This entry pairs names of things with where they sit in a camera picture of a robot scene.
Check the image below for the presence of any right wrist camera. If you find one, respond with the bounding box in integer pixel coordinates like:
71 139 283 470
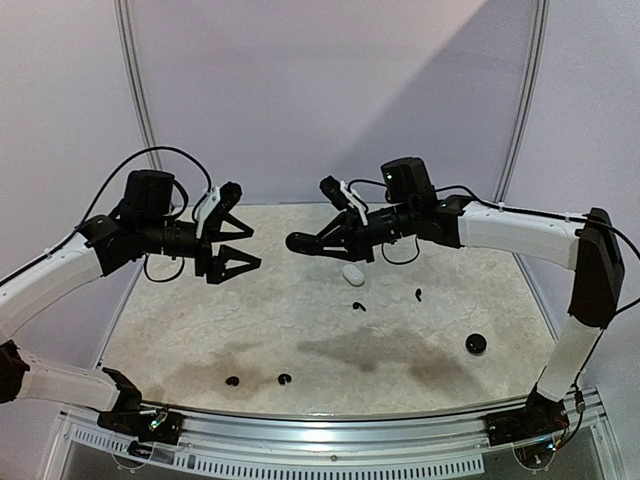
319 176 368 226

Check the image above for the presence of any white earbud charging case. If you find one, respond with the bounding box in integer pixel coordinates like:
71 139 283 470
342 264 365 287

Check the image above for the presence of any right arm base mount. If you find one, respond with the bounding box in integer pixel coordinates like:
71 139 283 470
482 387 569 446

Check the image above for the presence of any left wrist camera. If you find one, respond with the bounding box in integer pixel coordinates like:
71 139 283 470
192 181 242 239

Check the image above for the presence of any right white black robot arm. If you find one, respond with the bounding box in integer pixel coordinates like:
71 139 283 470
308 157 625 436

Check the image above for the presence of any right aluminium corner post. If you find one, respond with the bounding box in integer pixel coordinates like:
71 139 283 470
493 1 549 202

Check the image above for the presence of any left aluminium corner post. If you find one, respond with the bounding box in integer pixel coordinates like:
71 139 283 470
113 0 156 148

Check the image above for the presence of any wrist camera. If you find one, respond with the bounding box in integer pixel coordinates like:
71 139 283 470
192 181 242 239
319 176 368 226

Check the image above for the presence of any black ear-hook earbud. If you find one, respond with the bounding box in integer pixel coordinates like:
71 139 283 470
277 373 292 386
226 376 240 387

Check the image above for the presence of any black round charging case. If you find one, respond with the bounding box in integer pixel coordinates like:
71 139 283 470
465 333 487 356

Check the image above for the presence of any aluminium front rail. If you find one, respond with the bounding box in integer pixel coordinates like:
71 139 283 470
59 387 609 476

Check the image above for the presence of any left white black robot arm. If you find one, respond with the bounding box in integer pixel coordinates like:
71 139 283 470
1 170 261 434

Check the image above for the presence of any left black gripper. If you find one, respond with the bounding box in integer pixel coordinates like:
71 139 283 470
140 214 261 282

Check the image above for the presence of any black ear-hook earbud left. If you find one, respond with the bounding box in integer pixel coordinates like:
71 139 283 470
226 376 240 387

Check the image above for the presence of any black oval charging case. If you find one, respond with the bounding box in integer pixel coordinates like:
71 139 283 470
285 232 324 256

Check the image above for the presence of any aluminium corner post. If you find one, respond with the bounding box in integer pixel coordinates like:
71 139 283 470
493 1 549 202
113 0 156 148

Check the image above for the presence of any black ear-hook earbud right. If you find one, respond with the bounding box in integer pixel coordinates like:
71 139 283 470
277 373 292 386

